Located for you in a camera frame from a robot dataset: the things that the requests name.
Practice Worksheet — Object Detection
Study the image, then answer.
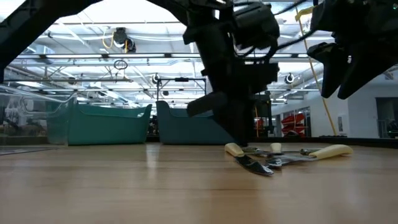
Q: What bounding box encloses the red object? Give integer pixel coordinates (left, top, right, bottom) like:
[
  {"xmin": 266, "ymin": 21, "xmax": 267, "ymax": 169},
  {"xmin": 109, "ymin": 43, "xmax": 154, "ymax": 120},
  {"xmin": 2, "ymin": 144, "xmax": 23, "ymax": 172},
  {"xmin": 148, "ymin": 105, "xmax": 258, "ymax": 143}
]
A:
[{"xmin": 281, "ymin": 113, "xmax": 307, "ymax": 137}]

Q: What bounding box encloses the black table frame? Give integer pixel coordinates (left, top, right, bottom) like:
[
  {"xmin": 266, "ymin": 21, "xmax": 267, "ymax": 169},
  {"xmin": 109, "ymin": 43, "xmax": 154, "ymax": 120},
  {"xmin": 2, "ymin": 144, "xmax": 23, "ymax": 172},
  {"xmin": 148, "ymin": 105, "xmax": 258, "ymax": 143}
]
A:
[{"xmin": 0, "ymin": 135, "xmax": 398, "ymax": 149}]

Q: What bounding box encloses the white equipment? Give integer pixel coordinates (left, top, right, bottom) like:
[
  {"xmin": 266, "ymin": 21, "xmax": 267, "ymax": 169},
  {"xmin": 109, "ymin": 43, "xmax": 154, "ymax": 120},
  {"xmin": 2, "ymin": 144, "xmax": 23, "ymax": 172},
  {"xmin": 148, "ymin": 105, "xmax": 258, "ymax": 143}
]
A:
[{"xmin": 3, "ymin": 93, "xmax": 35, "ymax": 127}]

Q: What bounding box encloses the light green plastic bin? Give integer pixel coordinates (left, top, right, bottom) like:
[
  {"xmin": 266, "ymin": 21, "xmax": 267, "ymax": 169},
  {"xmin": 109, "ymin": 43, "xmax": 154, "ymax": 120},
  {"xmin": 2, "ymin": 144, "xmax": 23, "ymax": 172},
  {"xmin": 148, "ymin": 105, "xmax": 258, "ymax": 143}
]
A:
[{"xmin": 46, "ymin": 98, "xmax": 153, "ymax": 146}]

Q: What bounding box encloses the yellow cable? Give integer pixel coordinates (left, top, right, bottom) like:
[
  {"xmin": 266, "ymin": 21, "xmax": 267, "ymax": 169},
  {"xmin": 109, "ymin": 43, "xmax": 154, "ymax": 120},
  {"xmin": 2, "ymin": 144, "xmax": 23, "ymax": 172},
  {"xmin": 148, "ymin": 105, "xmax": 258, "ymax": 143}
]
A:
[{"xmin": 300, "ymin": 18, "xmax": 338, "ymax": 137}]

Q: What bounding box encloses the black hanging cable loop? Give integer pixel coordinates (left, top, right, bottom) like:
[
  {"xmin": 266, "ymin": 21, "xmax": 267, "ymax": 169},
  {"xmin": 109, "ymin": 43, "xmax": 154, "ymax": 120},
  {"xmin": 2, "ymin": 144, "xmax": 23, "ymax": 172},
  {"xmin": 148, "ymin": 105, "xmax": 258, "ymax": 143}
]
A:
[{"xmin": 113, "ymin": 59, "xmax": 129, "ymax": 71}]

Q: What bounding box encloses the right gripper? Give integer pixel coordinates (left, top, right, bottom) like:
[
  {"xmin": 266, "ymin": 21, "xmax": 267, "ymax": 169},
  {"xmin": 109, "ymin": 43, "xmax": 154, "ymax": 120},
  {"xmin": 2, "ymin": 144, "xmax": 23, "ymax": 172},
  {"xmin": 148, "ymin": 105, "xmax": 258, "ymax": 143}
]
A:
[{"xmin": 307, "ymin": 0, "xmax": 398, "ymax": 101}]

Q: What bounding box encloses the black frame stand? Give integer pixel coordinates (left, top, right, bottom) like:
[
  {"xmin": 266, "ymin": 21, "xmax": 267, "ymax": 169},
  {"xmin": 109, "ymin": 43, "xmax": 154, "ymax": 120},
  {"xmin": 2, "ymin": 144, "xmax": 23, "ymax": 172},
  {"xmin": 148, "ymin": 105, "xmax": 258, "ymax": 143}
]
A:
[{"xmin": 156, "ymin": 77, "xmax": 207, "ymax": 110}]

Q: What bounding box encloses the cream-handled knife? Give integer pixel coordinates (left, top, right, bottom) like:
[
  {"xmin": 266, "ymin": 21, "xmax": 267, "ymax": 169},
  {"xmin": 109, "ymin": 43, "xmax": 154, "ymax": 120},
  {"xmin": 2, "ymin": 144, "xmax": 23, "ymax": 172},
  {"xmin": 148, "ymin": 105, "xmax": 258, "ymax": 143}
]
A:
[
  {"xmin": 241, "ymin": 142, "xmax": 283, "ymax": 157},
  {"xmin": 266, "ymin": 144, "xmax": 354, "ymax": 169},
  {"xmin": 224, "ymin": 142, "xmax": 275, "ymax": 177}
]

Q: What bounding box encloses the clear plastic bin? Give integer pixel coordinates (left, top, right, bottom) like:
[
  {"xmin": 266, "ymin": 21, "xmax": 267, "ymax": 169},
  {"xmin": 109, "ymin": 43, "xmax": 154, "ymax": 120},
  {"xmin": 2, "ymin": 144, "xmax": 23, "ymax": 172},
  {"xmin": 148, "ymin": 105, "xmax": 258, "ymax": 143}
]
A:
[{"xmin": 0, "ymin": 83, "xmax": 78, "ymax": 156}]

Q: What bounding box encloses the dark teal plastic bin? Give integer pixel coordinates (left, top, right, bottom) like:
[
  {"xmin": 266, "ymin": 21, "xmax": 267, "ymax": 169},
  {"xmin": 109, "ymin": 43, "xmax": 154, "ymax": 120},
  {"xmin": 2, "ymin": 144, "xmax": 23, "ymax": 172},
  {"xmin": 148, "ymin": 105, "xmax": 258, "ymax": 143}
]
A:
[{"xmin": 155, "ymin": 100, "xmax": 237, "ymax": 146}]

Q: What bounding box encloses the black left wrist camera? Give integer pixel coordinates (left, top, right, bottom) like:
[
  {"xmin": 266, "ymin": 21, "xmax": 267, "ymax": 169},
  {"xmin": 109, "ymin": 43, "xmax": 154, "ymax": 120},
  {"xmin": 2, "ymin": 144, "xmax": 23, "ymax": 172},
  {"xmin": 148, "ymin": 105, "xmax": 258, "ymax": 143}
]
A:
[{"xmin": 233, "ymin": 2, "xmax": 280, "ymax": 50}]

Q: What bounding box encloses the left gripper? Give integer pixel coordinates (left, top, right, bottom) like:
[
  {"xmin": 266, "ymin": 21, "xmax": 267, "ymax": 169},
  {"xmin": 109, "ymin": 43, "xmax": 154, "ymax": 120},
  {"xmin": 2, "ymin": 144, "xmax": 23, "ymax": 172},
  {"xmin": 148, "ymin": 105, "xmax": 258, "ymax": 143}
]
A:
[{"xmin": 182, "ymin": 18, "xmax": 280, "ymax": 147}]

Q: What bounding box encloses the dark door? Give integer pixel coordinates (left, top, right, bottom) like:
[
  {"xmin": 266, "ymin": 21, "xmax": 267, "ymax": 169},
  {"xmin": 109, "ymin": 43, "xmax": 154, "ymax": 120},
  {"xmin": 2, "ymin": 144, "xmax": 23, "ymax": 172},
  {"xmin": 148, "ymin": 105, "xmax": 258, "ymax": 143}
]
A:
[{"xmin": 375, "ymin": 96, "xmax": 398, "ymax": 139}]

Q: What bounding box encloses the silver ceiling air duct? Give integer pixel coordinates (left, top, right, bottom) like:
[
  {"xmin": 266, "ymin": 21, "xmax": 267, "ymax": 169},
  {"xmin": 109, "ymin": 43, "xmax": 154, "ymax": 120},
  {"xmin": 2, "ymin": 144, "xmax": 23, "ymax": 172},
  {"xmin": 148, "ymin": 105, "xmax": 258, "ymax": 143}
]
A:
[{"xmin": 297, "ymin": 62, "xmax": 324, "ymax": 91}]

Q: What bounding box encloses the black equipment cart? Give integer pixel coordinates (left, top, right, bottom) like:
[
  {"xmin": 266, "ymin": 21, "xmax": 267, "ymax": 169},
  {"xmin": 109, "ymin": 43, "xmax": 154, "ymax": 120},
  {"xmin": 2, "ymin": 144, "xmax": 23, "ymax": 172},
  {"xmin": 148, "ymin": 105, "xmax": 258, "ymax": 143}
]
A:
[{"xmin": 253, "ymin": 93, "xmax": 274, "ymax": 139}]

